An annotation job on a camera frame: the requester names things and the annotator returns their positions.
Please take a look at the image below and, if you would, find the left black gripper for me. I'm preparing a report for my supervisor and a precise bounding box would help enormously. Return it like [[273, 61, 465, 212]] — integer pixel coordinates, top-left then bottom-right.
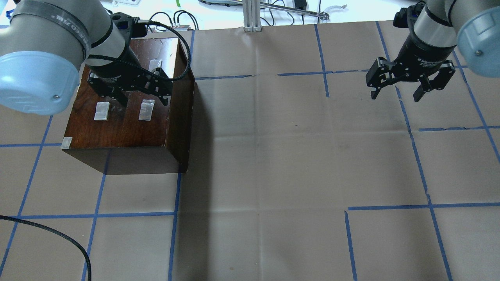
[[87, 41, 173, 107]]

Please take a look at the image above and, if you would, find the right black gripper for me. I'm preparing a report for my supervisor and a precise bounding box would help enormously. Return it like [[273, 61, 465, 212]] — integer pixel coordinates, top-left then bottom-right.
[[366, 36, 455, 103]]

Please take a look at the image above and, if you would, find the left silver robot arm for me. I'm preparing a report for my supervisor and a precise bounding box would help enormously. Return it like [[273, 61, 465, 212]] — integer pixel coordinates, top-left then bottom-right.
[[0, 0, 173, 115]]

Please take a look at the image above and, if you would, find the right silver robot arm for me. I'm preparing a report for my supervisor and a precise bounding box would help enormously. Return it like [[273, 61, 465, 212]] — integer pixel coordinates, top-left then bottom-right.
[[366, 0, 500, 101]]

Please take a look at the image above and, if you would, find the dark wooden drawer cabinet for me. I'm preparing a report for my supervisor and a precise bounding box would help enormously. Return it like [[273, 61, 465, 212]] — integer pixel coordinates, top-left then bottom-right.
[[61, 37, 195, 175]]

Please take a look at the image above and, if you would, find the brown paper table cover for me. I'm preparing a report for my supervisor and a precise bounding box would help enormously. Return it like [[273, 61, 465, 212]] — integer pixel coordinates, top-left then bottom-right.
[[1, 21, 500, 281]]

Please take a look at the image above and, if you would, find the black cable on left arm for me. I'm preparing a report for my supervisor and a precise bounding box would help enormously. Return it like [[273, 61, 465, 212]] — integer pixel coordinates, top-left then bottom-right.
[[88, 11, 200, 82]]

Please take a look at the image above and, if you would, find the aluminium frame post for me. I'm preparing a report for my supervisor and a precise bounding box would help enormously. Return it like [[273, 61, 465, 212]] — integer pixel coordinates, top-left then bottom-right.
[[242, 0, 261, 32]]

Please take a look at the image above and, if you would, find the black cable at bottom left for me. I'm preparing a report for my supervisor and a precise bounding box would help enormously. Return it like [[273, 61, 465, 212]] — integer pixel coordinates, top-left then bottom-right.
[[0, 215, 92, 281]]

